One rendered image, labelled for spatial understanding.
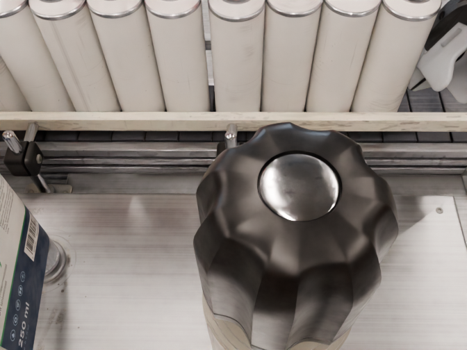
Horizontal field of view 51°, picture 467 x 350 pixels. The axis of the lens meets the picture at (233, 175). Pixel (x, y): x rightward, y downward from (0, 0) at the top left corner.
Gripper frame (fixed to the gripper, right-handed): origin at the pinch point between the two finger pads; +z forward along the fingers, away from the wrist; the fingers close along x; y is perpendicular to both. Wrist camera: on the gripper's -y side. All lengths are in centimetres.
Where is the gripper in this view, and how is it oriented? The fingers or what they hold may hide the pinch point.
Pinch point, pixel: (418, 76)
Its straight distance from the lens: 57.4
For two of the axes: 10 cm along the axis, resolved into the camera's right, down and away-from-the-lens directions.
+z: -4.8, 4.6, 7.4
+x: 8.8, 2.7, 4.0
